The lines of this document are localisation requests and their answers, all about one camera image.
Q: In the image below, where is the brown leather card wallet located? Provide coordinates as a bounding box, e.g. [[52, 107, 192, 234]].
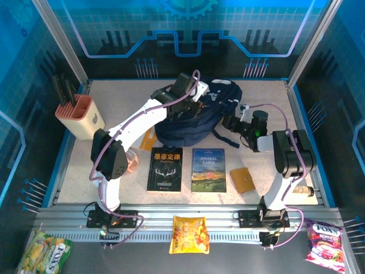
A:
[[229, 167, 257, 195]]

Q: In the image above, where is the navy blue backpack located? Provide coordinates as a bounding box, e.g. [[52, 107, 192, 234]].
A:
[[153, 76, 244, 149]]

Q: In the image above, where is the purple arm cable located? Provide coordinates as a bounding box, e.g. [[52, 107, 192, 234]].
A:
[[88, 70, 202, 249], [246, 103, 305, 249]]

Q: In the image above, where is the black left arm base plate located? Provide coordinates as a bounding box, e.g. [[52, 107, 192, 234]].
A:
[[86, 209, 139, 229]]

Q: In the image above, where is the pink transparent pencil case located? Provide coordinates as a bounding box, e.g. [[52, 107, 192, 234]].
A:
[[125, 151, 140, 174]]

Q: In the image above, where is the Animal Farm book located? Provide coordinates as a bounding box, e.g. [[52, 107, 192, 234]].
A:
[[190, 148, 228, 194]]

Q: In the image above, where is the purple Fox's candy bag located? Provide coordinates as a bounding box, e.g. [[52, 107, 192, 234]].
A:
[[305, 218, 346, 272]]

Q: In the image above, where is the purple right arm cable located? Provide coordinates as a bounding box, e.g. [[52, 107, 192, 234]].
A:
[[246, 103, 305, 249]]

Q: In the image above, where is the black book with antlers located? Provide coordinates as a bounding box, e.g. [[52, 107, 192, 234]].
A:
[[147, 147, 184, 193]]

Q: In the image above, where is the orange and white book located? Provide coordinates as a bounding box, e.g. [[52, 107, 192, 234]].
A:
[[139, 128, 156, 151]]

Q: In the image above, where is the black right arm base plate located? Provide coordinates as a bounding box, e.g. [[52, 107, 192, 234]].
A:
[[238, 209, 290, 229]]

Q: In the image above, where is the grey slotted cable duct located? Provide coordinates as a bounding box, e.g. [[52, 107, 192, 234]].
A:
[[61, 230, 265, 243]]

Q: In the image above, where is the black knife handle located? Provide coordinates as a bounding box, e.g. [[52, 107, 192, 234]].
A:
[[52, 74, 65, 105], [58, 73, 71, 104], [64, 79, 77, 107]]

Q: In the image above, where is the brown cork bottle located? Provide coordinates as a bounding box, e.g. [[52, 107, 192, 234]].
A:
[[295, 184, 315, 198]]

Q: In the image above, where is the green Fox's candy bag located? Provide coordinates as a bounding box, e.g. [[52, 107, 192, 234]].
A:
[[16, 229, 74, 274]]

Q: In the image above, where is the aluminium frame rail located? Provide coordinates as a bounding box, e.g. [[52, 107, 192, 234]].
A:
[[34, 203, 343, 234]]

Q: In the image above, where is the yellow snack bag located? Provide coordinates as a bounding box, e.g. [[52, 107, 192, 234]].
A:
[[168, 215, 210, 255]]

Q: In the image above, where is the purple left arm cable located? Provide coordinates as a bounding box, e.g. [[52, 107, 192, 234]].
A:
[[88, 70, 202, 249]]

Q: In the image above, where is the aluminium corner post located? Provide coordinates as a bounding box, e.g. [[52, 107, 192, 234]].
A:
[[30, 0, 90, 88], [286, 0, 343, 88]]

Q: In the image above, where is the beige orange knife block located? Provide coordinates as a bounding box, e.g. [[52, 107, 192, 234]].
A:
[[54, 94, 106, 141]]

